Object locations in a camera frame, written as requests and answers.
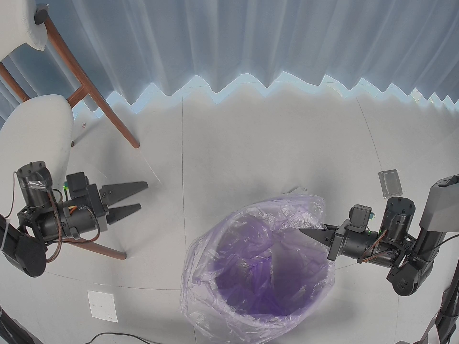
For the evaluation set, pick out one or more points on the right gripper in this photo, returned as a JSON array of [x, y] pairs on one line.
[[353, 244]]

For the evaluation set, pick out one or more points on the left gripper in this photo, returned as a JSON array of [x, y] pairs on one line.
[[89, 217]]

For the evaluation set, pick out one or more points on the purple plastic bag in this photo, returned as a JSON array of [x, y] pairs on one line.
[[222, 228]]

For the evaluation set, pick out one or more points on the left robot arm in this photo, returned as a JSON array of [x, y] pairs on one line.
[[34, 192]]

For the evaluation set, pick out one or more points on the white cushioned wooden chair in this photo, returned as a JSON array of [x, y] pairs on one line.
[[39, 127]]

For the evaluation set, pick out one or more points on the pale blue curtain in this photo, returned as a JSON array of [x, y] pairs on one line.
[[251, 23]]

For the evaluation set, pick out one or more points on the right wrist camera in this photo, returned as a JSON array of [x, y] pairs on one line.
[[360, 217]]

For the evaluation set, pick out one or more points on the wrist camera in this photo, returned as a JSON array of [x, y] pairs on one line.
[[360, 217], [77, 185]]

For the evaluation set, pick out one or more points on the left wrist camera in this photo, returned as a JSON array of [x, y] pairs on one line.
[[77, 185]]

